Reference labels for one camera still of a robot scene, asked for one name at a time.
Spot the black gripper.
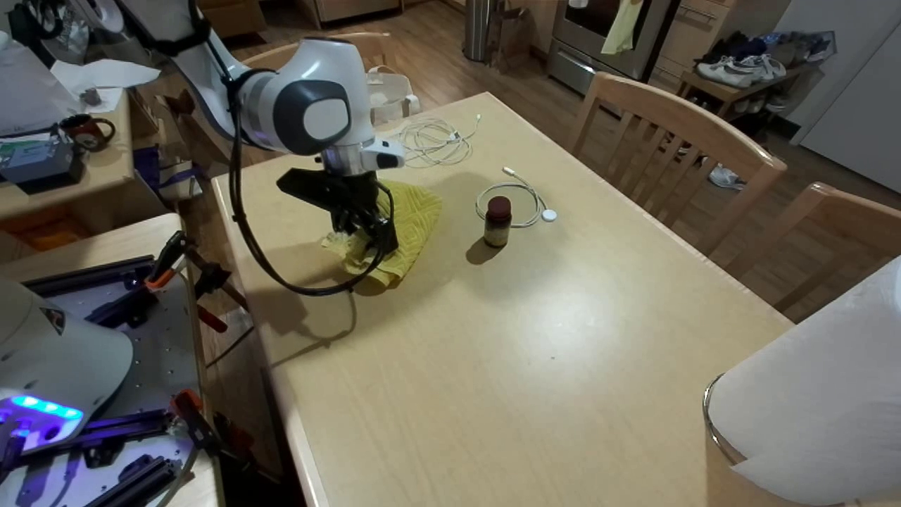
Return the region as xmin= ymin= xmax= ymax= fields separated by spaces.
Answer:
xmin=324 ymin=170 xmax=402 ymax=262

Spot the yellow towel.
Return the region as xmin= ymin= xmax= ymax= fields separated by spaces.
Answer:
xmin=320 ymin=177 xmax=445 ymax=293

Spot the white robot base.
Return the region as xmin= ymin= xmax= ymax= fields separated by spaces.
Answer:
xmin=0 ymin=276 xmax=138 ymax=462

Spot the white paper towel roll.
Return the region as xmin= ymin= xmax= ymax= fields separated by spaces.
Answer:
xmin=701 ymin=255 xmax=901 ymax=507

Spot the small brown bottle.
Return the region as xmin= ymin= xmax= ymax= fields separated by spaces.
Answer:
xmin=480 ymin=196 xmax=516 ymax=251

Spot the white tote bag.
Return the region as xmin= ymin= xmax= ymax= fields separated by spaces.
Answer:
xmin=364 ymin=68 xmax=423 ymax=130

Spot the black orange clamp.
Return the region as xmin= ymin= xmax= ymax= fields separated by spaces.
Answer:
xmin=167 ymin=389 xmax=255 ymax=462
xmin=138 ymin=228 xmax=251 ymax=337

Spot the grey robot mounting plate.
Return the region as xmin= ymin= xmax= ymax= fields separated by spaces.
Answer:
xmin=23 ymin=258 xmax=206 ymax=507

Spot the metal trash can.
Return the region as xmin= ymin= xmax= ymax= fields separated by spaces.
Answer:
xmin=462 ymin=0 xmax=504 ymax=66

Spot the wooden robot side table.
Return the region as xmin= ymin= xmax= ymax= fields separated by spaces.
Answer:
xmin=0 ymin=213 xmax=221 ymax=507

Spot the wooden desk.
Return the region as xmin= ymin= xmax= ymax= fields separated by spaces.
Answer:
xmin=0 ymin=87 xmax=138 ymax=222

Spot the stainless steel appliance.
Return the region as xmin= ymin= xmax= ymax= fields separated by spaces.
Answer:
xmin=547 ymin=0 xmax=685 ymax=97

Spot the white paper sheet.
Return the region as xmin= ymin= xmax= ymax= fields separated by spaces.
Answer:
xmin=48 ymin=58 xmax=164 ymax=117

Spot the yellow green hanging cloth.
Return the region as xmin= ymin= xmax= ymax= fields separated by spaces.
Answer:
xmin=600 ymin=0 xmax=647 ymax=58

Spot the grey blue case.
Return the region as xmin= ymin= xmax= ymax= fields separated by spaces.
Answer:
xmin=0 ymin=124 xmax=88 ymax=196

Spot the white grey sneakers pair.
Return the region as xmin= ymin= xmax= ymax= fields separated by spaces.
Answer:
xmin=707 ymin=163 xmax=749 ymax=196

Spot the wooden shoe rack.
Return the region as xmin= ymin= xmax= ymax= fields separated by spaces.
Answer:
xmin=676 ymin=53 xmax=818 ymax=122

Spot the wooden drawer cabinet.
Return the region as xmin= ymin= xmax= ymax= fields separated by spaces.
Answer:
xmin=651 ymin=0 xmax=739 ymax=93

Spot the dark shoes pair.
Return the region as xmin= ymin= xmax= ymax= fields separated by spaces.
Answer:
xmin=701 ymin=28 xmax=772 ymax=66

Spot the white door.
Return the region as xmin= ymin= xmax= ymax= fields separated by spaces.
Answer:
xmin=792 ymin=0 xmax=901 ymax=196

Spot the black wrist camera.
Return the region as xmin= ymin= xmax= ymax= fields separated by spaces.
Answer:
xmin=275 ymin=168 xmax=345 ymax=206

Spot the tangled white earphone cable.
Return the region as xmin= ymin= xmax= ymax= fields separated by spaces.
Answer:
xmin=397 ymin=114 xmax=489 ymax=170

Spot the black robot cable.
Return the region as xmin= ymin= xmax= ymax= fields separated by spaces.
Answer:
xmin=221 ymin=53 xmax=402 ymax=300

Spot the white charging cable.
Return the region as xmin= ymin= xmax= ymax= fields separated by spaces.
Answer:
xmin=473 ymin=163 xmax=561 ymax=231

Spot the black strap loop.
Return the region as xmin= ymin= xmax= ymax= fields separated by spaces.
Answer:
xmin=60 ymin=114 xmax=119 ymax=156

